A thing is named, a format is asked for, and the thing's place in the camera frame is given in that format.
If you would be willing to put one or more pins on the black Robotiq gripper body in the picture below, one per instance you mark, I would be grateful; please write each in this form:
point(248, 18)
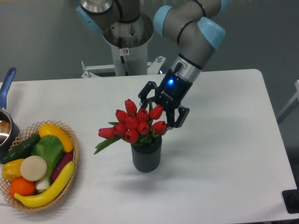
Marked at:
point(176, 83)

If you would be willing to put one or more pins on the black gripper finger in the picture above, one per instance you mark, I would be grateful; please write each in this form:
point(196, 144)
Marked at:
point(173, 122)
point(150, 85)

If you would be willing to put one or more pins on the red tulip bouquet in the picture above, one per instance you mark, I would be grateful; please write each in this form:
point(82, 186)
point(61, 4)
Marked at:
point(139, 128)

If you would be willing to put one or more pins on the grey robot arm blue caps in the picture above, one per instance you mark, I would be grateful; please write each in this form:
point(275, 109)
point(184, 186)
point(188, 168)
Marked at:
point(128, 31)

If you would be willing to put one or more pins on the dark grey ribbed vase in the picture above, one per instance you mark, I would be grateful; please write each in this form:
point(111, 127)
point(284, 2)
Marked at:
point(147, 158)

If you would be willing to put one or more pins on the purple eggplant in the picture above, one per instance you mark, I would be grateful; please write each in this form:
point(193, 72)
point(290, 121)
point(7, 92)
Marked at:
point(64, 160)

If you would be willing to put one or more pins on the yellow squash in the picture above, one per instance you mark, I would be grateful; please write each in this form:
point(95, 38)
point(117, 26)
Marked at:
point(51, 129)

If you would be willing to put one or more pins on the green bok choy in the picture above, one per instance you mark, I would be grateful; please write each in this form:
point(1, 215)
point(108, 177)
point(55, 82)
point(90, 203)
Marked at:
point(49, 148)

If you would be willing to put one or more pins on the white furniture leg right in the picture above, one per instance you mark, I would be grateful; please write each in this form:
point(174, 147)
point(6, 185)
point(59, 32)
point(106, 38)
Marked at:
point(291, 104)

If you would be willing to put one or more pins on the beige round disc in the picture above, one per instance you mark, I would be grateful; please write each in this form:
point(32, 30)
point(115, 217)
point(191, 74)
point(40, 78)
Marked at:
point(33, 168)

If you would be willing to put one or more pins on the green cucumber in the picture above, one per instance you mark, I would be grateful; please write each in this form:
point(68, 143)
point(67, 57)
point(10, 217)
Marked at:
point(22, 150)

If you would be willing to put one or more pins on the black clamp at table corner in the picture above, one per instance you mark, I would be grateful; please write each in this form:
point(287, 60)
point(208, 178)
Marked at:
point(291, 200)

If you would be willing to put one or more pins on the yellow bell pepper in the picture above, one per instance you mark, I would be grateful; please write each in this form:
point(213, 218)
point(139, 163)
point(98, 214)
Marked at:
point(12, 170)

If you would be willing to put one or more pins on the orange fruit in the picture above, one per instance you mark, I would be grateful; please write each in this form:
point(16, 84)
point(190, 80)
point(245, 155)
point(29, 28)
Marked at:
point(22, 187)

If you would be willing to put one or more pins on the yellow banana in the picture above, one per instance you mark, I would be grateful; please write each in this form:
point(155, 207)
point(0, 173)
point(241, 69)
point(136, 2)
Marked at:
point(52, 192)

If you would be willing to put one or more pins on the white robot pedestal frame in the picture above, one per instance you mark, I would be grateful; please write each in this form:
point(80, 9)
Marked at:
point(127, 62)

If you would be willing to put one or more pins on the blue handled saucepan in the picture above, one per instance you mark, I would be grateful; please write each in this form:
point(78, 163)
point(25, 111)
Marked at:
point(8, 129)

